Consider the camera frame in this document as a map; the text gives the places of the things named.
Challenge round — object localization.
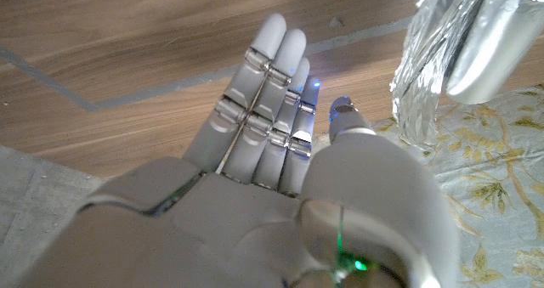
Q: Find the floral printed backdrop cloth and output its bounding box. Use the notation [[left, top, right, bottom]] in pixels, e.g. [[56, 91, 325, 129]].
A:
[[314, 82, 544, 288]]

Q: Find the aluminum foil roll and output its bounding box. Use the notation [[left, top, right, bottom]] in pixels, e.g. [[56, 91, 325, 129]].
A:
[[389, 0, 544, 149]]

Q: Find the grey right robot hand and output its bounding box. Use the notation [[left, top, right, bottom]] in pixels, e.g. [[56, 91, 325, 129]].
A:
[[16, 12, 462, 288]]

